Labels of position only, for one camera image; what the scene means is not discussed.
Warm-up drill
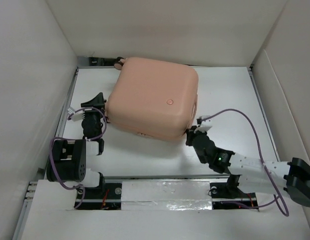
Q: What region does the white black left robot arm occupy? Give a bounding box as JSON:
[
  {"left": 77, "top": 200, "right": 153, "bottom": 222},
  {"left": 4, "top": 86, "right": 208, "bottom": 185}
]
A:
[{"left": 46, "top": 92, "right": 107, "bottom": 198}]

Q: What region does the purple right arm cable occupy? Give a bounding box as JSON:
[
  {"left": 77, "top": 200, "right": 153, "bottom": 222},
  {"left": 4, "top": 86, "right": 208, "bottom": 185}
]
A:
[{"left": 199, "top": 108, "right": 290, "bottom": 217}]

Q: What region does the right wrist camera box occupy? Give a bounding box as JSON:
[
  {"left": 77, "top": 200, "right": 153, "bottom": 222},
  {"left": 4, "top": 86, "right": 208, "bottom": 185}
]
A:
[{"left": 195, "top": 115, "right": 212, "bottom": 133}]

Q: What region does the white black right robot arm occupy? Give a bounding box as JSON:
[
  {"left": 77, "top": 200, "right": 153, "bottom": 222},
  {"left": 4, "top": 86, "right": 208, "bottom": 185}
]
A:
[{"left": 186, "top": 126, "right": 310, "bottom": 208}]

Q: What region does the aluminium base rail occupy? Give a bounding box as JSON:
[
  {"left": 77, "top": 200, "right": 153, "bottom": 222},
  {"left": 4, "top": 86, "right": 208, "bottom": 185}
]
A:
[{"left": 24, "top": 172, "right": 260, "bottom": 211}]

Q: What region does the pink hard-shell suitcase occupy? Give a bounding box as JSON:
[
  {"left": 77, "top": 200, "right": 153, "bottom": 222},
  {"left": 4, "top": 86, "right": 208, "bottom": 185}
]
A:
[{"left": 106, "top": 57, "right": 199, "bottom": 141}]

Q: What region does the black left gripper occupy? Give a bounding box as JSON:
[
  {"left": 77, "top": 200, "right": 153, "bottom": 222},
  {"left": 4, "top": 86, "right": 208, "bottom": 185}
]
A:
[{"left": 82, "top": 94, "right": 106, "bottom": 127}]

